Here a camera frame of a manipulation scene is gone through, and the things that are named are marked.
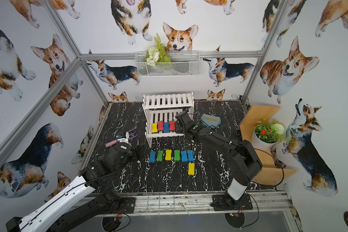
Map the yellow eraser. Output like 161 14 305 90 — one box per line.
151 123 159 133
165 149 172 160
188 163 195 176

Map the white wooden slatted shelf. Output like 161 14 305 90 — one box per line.
142 93 194 148

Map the white potted red flower plant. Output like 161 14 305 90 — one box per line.
251 118 286 150

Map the aluminium frame post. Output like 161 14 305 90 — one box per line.
241 1 290 105

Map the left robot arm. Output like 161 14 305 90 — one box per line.
6 142 142 232

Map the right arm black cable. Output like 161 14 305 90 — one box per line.
249 146 285 188

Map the green eraser top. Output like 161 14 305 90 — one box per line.
156 150 164 162
174 150 181 161

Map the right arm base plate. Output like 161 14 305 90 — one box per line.
210 193 253 211

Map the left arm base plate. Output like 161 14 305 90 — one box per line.
105 197 136 214

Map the purple pink toy rake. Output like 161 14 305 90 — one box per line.
105 129 137 148

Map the light blue hand brush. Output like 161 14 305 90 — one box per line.
204 116 219 124

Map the red eraser bottom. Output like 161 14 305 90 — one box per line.
169 121 176 131
157 121 164 131

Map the white wire mesh basket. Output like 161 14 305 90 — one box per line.
134 51 200 77

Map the blue eraser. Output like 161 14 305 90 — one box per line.
187 150 194 162
163 122 170 133
149 151 156 163

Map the artificial fern with white flowers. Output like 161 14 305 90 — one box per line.
143 34 171 67

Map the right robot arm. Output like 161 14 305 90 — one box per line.
176 111 263 209

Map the light blue dustpan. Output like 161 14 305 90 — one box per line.
201 114 221 129

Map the light wooden corner shelf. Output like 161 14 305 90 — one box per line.
239 105 296 185

